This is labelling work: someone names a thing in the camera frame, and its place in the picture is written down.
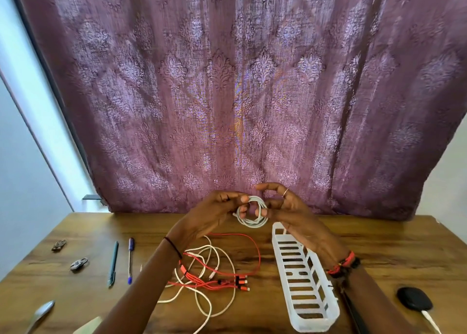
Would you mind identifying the person's left hand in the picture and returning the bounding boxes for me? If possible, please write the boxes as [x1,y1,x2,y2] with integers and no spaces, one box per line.
[166,190,252,258]

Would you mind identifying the person's right hand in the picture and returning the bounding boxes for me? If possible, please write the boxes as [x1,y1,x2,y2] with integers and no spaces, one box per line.
[255,183,352,271]

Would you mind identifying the person's left forearm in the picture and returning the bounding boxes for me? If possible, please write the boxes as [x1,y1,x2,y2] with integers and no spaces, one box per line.
[93,240,182,334]

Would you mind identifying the person's right forearm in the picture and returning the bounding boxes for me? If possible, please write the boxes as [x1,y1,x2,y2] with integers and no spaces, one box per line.
[328,260,414,334]

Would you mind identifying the black thread wristband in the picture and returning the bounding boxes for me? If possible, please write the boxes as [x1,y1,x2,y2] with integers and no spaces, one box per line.
[163,237,182,260]

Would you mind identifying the purple patterned curtain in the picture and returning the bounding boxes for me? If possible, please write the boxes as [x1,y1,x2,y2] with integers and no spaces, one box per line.
[8,0,467,222]

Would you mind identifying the white slotted plastic basket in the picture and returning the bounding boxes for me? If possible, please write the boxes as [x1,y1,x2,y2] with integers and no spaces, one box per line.
[272,222,341,333]

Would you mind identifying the blue capped pen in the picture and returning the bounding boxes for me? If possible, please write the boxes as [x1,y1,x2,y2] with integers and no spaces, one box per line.
[127,237,135,285]

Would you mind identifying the teal pen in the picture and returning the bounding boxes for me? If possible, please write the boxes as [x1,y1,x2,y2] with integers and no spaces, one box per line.
[108,241,119,288]

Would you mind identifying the black charger adapter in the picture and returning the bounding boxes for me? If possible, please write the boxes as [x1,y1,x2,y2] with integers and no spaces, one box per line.
[396,287,434,312]

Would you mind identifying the beige flat object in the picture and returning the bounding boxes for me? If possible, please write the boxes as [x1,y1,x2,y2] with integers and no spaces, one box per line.
[72,316,103,334]

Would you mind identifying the metal spoon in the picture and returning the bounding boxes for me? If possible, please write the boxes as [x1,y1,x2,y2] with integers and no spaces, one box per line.
[25,300,55,334]

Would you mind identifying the red multi-head charging cable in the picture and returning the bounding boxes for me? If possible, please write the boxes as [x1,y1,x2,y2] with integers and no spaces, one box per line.
[167,232,262,293]

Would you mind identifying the red and black bracelets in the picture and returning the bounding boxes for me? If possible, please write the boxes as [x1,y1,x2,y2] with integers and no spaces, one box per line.
[326,250,362,279]

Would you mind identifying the loose white charging cable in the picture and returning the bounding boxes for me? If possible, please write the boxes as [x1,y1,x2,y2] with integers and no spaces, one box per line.
[157,235,238,334]

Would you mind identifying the white adapter cable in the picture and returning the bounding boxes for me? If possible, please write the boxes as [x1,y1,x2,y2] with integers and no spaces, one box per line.
[421,310,444,334]

